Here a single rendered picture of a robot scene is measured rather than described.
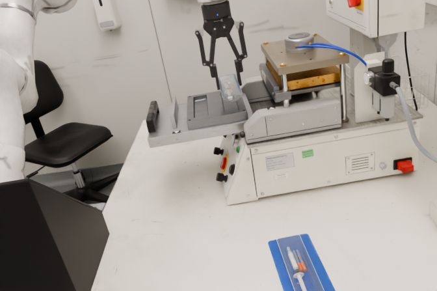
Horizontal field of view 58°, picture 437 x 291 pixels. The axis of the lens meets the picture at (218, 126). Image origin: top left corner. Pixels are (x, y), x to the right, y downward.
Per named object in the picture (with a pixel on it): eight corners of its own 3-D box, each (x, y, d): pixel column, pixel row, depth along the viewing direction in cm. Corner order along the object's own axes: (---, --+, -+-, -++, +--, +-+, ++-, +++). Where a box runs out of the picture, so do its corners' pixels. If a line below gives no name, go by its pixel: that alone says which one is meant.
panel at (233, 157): (219, 151, 139) (234, 103, 131) (225, 201, 111) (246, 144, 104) (213, 150, 138) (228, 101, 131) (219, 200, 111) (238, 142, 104)
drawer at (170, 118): (246, 103, 127) (243, 81, 124) (257, 132, 107) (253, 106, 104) (157, 119, 128) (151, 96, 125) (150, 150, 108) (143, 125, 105)
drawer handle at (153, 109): (159, 111, 123) (157, 99, 121) (155, 131, 109) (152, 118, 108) (153, 112, 123) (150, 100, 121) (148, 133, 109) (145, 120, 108)
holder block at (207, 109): (240, 94, 125) (238, 86, 124) (248, 119, 107) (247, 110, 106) (188, 103, 125) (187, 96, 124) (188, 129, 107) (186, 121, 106)
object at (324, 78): (320, 65, 123) (318, 34, 119) (346, 88, 103) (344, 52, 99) (266, 74, 123) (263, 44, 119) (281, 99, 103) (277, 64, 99)
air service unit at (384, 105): (377, 103, 102) (378, 47, 96) (405, 127, 89) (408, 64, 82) (357, 107, 102) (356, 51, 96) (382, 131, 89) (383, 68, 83)
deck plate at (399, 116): (368, 77, 133) (368, 75, 133) (423, 118, 102) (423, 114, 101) (234, 101, 134) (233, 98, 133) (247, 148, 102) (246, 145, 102)
